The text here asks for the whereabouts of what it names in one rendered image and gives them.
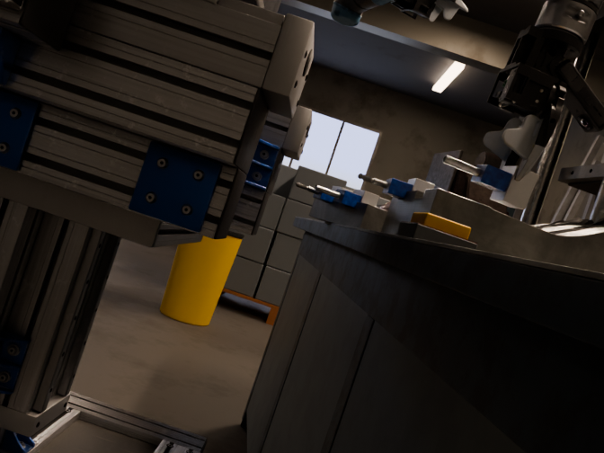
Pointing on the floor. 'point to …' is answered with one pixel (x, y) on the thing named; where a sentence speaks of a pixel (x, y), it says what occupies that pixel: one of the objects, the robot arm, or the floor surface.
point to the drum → (199, 278)
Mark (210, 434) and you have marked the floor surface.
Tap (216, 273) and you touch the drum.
